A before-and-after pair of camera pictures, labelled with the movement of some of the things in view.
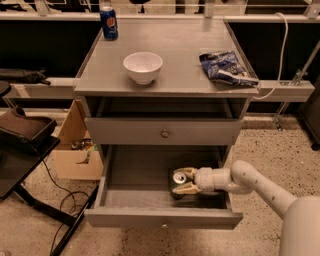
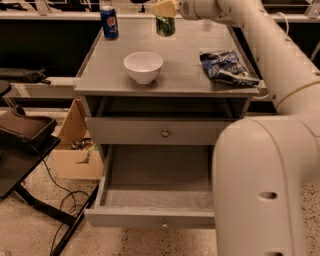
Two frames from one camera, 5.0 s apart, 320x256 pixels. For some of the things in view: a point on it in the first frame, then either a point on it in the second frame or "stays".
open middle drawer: x=135 y=189 stays
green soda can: x=178 y=179 -> x=165 y=25
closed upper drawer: x=164 y=131 stays
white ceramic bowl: x=143 y=66 stays
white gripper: x=204 y=180 -> x=187 y=7
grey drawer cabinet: x=182 y=119 stays
